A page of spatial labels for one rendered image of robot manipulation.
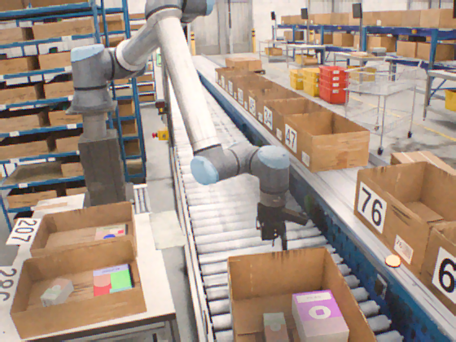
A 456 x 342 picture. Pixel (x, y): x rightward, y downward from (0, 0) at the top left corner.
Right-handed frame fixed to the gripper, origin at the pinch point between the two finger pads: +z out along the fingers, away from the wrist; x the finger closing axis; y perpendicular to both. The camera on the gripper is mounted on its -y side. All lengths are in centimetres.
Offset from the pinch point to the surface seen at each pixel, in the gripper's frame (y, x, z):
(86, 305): 61, 15, -2
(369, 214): -28.7, 6.1, -13.5
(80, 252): 67, -12, -3
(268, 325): 12.7, 30.5, 0.0
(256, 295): 11.9, 14.3, 3.5
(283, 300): 4.2, 17.7, 4.3
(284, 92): -56, -161, -22
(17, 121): 138, -166, -20
